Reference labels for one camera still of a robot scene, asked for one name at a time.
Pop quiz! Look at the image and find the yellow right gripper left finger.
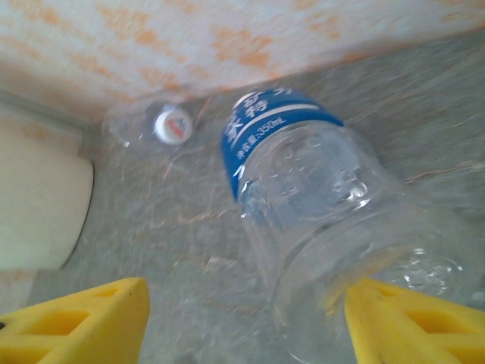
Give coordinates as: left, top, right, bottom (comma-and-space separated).
0, 276, 151, 364

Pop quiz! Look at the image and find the clear bottle pale blue label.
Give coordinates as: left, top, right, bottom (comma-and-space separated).
101, 99, 194, 149

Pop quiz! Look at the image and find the white ribbed plastic bin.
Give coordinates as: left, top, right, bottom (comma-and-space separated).
0, 109, 95, 271

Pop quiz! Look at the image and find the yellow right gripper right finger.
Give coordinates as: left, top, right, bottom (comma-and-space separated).
343, 277, 485, 364

